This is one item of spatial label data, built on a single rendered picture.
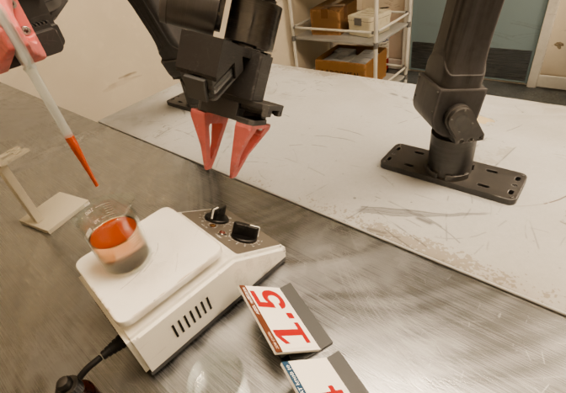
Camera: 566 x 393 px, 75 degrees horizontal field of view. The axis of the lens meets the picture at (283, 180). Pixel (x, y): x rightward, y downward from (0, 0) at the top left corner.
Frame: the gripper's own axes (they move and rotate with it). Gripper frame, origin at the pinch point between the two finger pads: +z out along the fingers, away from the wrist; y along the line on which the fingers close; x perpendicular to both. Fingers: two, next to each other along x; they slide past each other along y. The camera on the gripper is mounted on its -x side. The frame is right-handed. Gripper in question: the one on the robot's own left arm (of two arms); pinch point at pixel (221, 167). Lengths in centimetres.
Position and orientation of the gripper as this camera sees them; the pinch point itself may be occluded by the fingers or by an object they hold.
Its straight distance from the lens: 46.9
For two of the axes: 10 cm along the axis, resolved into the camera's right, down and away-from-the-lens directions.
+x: 2.9, -1.8, 9.4
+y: 9.2, 3.1, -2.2
